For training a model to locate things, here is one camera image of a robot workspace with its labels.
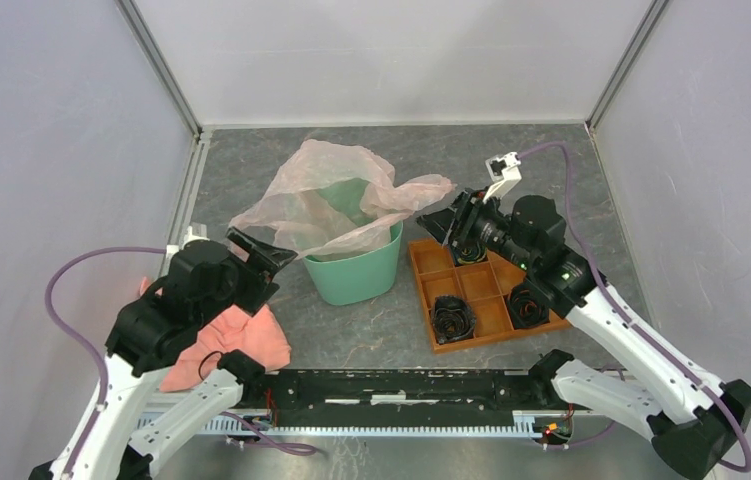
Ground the orange compartment tray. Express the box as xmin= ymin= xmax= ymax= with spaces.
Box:
xmin=409 ymin=239 xmax=571 ymax=354

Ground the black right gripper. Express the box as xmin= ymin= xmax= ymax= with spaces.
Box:
xmin=414 ymin=185 xmax=535 ymax=272

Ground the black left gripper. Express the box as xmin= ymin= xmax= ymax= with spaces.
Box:
xmin=197 ymin=225 xmax=298 ymax=325

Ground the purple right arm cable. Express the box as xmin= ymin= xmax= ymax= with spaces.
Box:
xmin=517 ymin=140 xmax=751 ymax=474

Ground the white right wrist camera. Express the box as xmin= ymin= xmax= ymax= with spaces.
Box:
xmin=483 ymin=151 xmax=522 ymax=203

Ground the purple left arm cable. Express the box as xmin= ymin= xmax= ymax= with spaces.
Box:
xmin=44 ymin=246 xmax=320 ymax=478

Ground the black rolled trash bag right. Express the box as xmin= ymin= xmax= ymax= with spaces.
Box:
xmin=505 ymin=284 xmax=550 ymax=330

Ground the white slotted cable duct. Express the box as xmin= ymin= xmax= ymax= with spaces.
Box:
xmin=139 ymin=413 xmax=539 ymax=439

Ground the salmon pink cloth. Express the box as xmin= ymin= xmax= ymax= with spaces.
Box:
xmin=158 ymin=305 xmax=292 ymax=393

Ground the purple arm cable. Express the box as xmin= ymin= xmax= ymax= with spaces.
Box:
xmin=44 ymin=246 xmax=320 ymax=478
xmin=517 ymin=140 xmax=751 ymax=474

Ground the green plastic trash bin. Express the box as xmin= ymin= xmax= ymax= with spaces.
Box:
xmin=302 ymin=178 xmax=405 ymax=307

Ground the dark rolled trash bag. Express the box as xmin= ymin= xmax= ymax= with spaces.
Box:
xmin=450 ymin=241 xmax=487 ymax=266

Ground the translucent pink trash bag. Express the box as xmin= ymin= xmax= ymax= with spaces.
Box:
xmin=229 ymin=139 xmax=455 ymax=260

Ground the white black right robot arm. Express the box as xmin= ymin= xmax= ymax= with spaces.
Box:
xmin=417 ymin=190 xmax=751 ymax=479

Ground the black rolled trash bag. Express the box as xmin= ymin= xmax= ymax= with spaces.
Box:
xmin=431 ymin=295 xmax=476 ymax=345
xmin=505 ymin=284 xmax=550 ymax=330

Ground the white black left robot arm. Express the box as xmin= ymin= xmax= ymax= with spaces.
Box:
xmin=30 ymin=227 xmax=297 ymax=479

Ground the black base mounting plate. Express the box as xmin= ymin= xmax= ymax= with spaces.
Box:
xmin=237 ymin=369 xmax=569 ymax=428

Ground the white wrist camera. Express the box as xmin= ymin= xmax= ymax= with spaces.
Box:
xmin=483 ymin=151 xmax=522 ymax=203
xmin=179 ymin=223 xmax=208 ymax=248

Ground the black rolled trash bag front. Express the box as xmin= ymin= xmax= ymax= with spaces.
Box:
xmin=431 ymin=295 xmax=476 ymax=345

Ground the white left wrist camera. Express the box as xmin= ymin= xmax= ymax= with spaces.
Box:
xmin=179 ymin=223 xmax=208 ymax=248

